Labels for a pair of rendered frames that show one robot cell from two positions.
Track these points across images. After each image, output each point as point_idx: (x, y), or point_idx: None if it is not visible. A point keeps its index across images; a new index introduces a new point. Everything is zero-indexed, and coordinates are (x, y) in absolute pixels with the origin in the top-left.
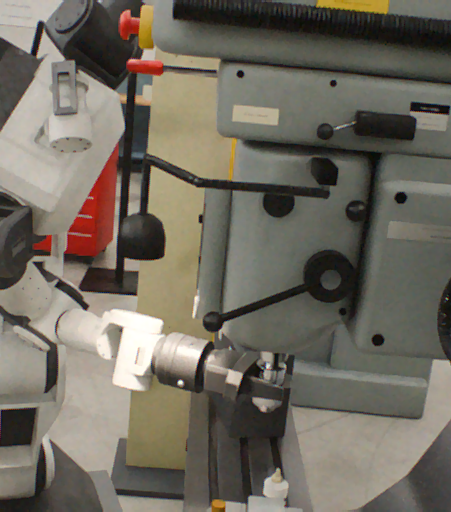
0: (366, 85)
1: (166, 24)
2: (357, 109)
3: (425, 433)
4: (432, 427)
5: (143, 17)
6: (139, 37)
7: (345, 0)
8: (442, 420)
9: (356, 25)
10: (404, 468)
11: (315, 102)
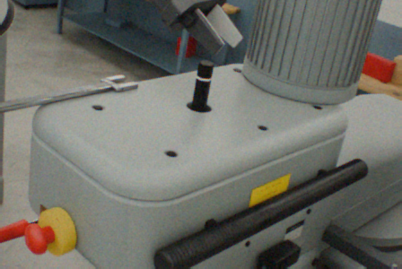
0: (265, 232)
1: (134, 266)
2: (257, 251)
3: (12, 214)
4: (13, 207)
5: (65, 235)
6: (60, 253)
7: (266, 186)
8: (17, 197)
9: (287, 213)
10: (13, 254)
11: (234, 262)
